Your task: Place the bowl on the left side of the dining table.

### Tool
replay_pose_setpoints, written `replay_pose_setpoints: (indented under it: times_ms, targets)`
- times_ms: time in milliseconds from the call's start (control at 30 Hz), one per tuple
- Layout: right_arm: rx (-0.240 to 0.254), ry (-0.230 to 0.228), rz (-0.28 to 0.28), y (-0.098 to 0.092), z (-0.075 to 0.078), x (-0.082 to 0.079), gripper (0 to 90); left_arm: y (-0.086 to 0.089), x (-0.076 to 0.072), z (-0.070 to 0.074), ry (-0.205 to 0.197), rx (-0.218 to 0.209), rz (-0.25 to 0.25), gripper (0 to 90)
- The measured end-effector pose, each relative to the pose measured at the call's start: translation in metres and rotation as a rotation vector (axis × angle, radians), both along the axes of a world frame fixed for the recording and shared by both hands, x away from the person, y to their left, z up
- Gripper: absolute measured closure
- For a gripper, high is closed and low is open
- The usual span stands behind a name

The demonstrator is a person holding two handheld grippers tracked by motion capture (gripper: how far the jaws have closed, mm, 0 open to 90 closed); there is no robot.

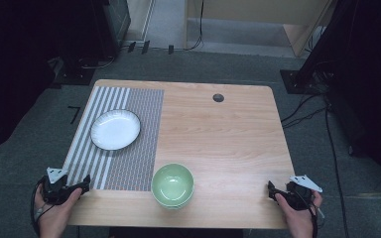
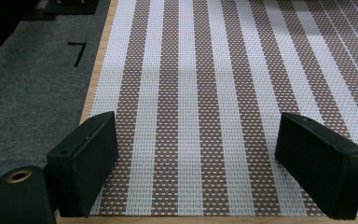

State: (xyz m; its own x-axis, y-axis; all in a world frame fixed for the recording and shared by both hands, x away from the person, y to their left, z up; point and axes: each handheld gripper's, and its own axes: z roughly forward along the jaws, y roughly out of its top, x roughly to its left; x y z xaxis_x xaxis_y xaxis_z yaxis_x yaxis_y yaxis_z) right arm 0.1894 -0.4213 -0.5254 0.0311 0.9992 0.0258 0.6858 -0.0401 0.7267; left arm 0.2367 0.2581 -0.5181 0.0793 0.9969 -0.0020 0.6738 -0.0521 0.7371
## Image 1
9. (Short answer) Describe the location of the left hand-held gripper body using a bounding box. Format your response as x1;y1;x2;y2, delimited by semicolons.
42;167;80;206

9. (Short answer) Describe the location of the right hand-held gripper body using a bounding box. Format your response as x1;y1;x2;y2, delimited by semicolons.
285;175;323;212

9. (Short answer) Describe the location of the person's left hand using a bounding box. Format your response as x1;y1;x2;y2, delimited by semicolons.
33;183;83;238

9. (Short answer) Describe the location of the person's right hand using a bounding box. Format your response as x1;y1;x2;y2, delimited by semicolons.
274;189;323;238

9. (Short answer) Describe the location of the white plate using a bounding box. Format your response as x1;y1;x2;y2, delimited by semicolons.
89;109;142;152

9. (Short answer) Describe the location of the grey striped placemat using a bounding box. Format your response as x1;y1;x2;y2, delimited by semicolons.
62;85;166;192

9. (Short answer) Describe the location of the green bowl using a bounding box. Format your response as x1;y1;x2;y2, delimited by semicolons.
150;163;195;210

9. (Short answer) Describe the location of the black stand base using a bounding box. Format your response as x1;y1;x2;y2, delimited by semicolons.
279;68;316;96

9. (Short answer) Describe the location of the dark cabinet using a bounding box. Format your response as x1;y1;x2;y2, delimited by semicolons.
90;0;132;61

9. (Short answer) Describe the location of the light wooden cabinet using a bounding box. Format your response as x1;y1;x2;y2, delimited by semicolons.
184;0;333;59

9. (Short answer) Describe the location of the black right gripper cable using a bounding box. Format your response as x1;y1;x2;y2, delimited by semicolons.
294;188;325;238

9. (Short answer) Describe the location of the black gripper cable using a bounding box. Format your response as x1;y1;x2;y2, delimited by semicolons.
294;188;325;238
30;177;56;238

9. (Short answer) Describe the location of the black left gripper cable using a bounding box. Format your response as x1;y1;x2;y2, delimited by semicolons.
30;177;56;238

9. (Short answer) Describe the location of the black floor cable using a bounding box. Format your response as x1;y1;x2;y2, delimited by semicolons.
280;93;351;238

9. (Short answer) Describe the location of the black hanging cable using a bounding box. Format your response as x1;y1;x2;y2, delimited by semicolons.
183;0;205;52

